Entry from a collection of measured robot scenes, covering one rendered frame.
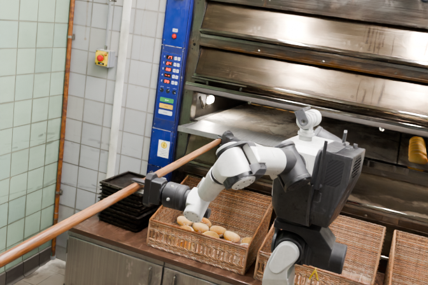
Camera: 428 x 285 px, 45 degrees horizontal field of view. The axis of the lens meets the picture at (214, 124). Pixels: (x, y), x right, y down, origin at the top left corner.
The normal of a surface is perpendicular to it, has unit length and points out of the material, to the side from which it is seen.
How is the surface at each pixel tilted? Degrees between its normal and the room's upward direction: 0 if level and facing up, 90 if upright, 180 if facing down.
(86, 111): 90
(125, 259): 91
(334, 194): 90
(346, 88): 70
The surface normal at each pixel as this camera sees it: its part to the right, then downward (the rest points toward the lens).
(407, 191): -0.29, -0.18
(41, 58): 0.92, 0.20
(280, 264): -0.35, 0.15
